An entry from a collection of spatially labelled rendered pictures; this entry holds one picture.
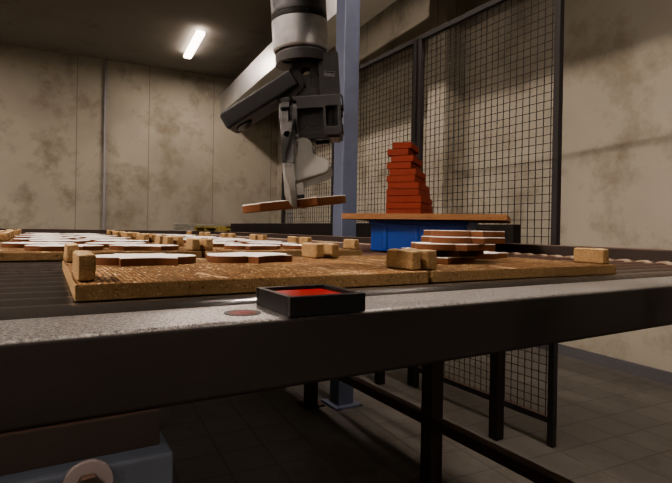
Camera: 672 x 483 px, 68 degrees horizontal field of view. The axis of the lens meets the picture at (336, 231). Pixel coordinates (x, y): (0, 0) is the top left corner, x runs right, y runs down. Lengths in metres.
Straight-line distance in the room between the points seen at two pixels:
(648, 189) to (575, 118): 0.85
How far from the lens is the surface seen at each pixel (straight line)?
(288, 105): 0.66
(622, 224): 4.16
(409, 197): 1.75
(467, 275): 0.71
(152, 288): 0.51
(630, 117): 4.22
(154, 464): 0.40
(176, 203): 10.02
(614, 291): 0.76
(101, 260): 0.73
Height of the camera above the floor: 0.99
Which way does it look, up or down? level
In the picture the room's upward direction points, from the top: 1 degrees clockwise
